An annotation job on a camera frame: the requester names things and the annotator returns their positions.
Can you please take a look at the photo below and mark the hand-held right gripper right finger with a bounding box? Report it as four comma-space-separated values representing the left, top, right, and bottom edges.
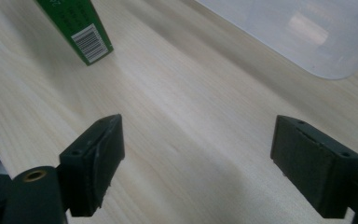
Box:
269, 115, 358, 219

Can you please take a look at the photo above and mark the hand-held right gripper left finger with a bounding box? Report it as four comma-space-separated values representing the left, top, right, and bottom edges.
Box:
58, 113, 126, 217

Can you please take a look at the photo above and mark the translucent plastic container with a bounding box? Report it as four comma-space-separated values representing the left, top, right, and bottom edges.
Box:
194, 0, 358, 80

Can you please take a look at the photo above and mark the green box with barcode label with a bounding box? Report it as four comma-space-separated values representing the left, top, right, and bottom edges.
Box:
34, 0, 114, 66

